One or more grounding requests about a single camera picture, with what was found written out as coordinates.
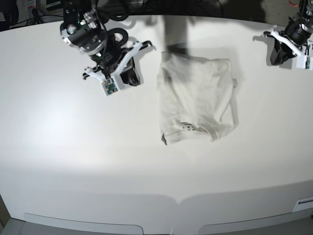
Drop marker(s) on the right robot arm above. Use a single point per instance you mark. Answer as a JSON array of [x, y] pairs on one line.
[[84, 28]]

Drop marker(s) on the white T-shirt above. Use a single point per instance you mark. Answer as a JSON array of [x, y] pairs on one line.
[[195, 95]]

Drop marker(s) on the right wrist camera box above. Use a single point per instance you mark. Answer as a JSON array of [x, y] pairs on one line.
[[112, 84]]

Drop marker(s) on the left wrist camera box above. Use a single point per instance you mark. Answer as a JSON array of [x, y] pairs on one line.
[[304, 62]]

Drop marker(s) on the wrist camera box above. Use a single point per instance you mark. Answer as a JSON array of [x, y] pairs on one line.
[[112, 84], [304, 62]]

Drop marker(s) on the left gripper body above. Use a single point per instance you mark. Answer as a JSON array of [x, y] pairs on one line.
[[295, 44]]

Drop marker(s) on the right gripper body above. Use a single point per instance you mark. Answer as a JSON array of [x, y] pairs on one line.
[[110, 57]]

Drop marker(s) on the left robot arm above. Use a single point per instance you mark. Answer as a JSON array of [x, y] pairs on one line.
[[302, 21]]

